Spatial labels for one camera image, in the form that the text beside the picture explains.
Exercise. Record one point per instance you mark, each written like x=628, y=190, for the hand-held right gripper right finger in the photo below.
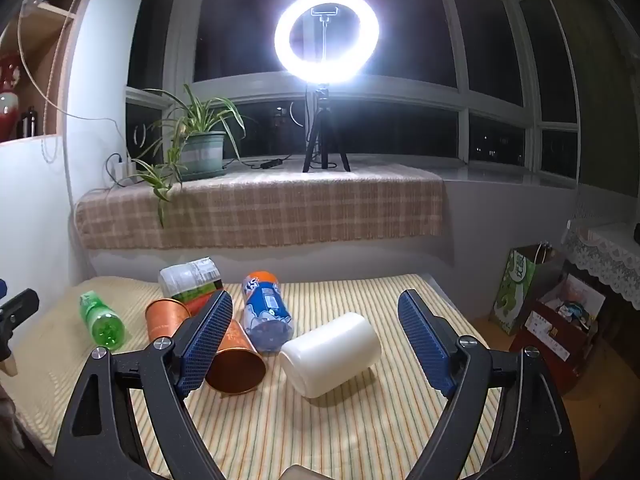
x=425, y=340

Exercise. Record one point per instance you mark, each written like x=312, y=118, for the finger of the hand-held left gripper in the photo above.
x=15, y=312

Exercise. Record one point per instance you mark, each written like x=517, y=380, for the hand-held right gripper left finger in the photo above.
x=206, y=340

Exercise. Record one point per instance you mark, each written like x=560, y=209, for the white plastic cup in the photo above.
x=330, y=355

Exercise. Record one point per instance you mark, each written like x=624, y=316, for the orange paper cup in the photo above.
x=239, y=360

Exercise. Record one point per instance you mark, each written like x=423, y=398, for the copper cup standing behind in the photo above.
x=165, y=317

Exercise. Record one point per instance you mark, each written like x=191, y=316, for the blue labelled plastic bottle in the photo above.
x=266, y=312

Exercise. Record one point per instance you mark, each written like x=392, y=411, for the green plastic bottle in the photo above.
x=102, y=322

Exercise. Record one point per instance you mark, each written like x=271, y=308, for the green paper bag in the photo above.
x=517, y=285

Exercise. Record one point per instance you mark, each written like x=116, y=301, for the red cardboard box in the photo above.
x=555, y=327

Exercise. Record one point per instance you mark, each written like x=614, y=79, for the striped yellow table cloth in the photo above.
x=310, y=430

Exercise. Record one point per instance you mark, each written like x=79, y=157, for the plaid beige cloth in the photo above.
x=280, y=205

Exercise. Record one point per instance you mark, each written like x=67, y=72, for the white power adapter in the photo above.
x=121, y=169

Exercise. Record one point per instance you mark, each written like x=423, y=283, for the potted spider plant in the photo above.
x=200, y=152

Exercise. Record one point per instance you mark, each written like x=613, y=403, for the black thermos bottle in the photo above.
x=29, y=122

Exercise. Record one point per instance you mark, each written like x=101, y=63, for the white lace cloth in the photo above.
x=607, y=255

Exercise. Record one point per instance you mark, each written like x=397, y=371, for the red vase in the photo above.
x=9, y=100

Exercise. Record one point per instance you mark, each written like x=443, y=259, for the wooden shelf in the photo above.
x=35, y=50

